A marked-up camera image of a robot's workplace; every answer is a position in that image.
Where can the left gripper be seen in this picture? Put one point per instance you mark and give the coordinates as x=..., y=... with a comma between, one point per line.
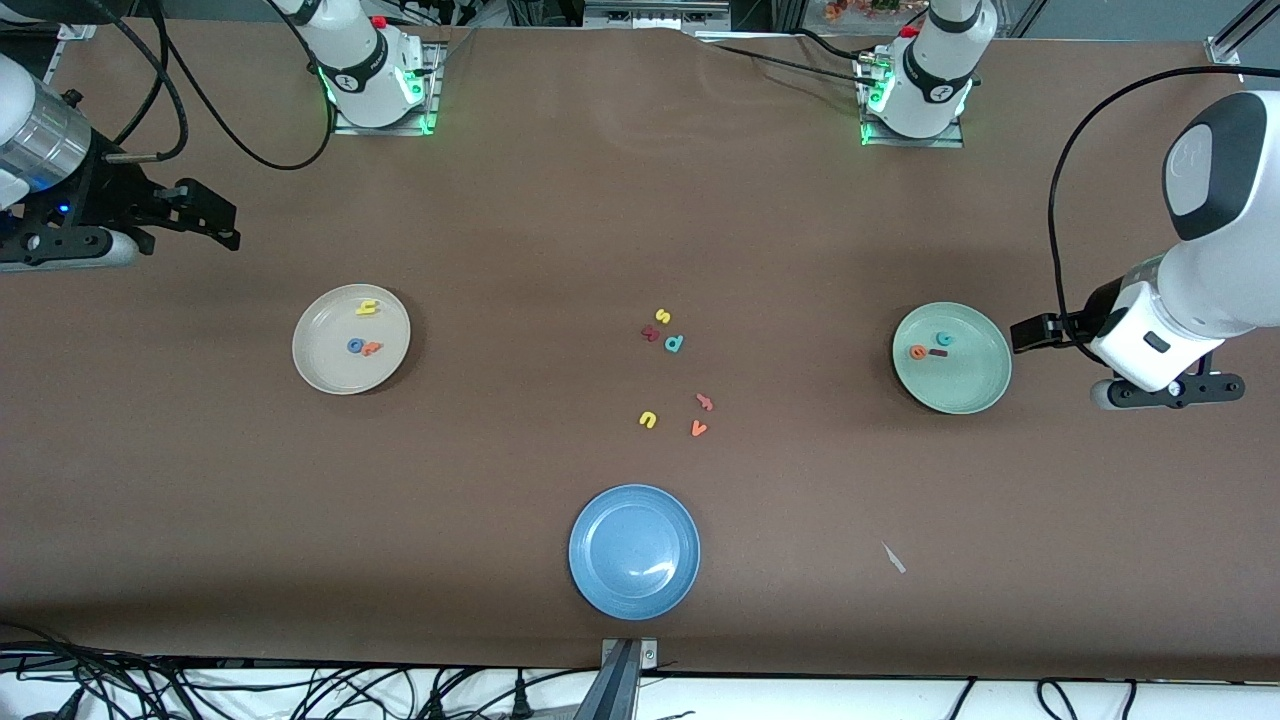
x=1097, y=306

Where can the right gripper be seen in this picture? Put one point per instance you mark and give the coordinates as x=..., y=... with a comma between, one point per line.
x=112, y=196

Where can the yellow foam letter h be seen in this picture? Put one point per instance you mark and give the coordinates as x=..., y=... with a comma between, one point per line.
x=366, y=309

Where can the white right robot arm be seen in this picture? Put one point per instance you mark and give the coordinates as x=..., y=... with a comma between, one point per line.
x=365, y=75

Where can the pale green round plate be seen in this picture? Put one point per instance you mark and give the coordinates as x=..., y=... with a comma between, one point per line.
x=955, y=385

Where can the beige round plate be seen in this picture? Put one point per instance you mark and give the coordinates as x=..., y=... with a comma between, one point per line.
x=330, y=375

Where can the white paper scrap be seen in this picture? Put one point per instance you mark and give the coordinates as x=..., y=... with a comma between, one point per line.
x=894, y=559

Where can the brown table cover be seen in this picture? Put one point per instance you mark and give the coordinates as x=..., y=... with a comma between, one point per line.
x=200, y=500

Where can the orange flowers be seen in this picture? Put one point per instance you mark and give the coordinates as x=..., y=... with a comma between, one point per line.
x=850, y=10

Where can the blue round plate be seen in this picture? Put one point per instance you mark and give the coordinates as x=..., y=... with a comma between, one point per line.
x=634, y=550

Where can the black power plug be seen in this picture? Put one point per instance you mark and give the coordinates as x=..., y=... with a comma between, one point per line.
x=520, y=700

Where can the aluminium frame rail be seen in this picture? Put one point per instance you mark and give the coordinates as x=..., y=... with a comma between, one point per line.
x=57, y=55
x=1235, y=40

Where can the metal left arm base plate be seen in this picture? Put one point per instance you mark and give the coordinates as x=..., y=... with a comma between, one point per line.
x=915, y=142

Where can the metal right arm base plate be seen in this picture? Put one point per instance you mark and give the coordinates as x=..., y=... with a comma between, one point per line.
x=433, y=100

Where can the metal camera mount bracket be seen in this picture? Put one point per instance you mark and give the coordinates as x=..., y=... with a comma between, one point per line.
x=628, y=655

